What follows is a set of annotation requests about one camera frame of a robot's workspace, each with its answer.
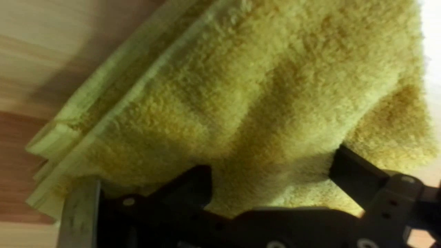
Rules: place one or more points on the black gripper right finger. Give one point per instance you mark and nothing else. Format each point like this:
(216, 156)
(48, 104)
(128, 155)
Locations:
(381, 195)

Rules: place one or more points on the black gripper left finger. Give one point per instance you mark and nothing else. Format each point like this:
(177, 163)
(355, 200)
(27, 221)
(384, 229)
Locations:
(173, 217)

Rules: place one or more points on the yellow towel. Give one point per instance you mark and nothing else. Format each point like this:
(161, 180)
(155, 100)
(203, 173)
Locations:
(239, 101)

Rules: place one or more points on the wooden butcher block counter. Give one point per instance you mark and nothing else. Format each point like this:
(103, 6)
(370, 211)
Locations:
(28, 91)

